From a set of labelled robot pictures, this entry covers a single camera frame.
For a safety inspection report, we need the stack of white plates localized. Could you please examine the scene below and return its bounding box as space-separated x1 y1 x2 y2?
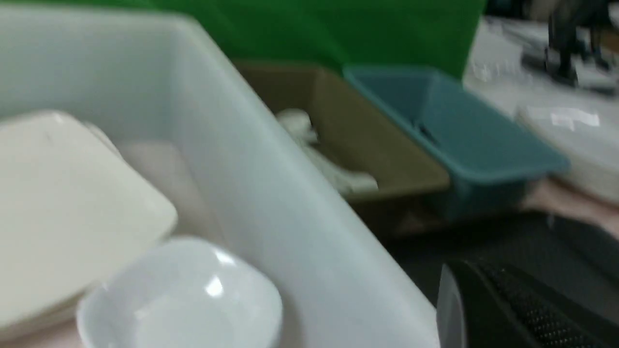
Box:
515 106 619 203

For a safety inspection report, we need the large white square plate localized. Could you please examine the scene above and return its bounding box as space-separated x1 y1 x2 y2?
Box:
0 110 178 342

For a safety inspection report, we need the green backdrop cloth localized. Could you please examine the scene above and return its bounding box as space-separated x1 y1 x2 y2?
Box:
0 0 486 80

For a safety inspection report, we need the white spoon with printed handle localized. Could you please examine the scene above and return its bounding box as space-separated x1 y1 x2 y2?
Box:
276 108 379 194

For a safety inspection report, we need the top white bowl in tub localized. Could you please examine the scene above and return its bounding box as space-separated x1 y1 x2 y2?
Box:
76 236 283 348

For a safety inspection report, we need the olive green plastic bin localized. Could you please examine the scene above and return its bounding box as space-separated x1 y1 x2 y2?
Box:
234 59 450 238

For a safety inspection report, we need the teal blue plastic bin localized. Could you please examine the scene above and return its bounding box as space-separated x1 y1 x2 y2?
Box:
342 65 570 221

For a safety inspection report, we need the black plastic serving tray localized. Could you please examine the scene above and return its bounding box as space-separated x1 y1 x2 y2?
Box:
384 211 618 325

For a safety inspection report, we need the large white plastic tub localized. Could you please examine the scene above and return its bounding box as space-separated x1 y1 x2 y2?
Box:
1 4 439 348

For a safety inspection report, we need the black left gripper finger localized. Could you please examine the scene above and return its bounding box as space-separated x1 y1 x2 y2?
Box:
436 260 618 348

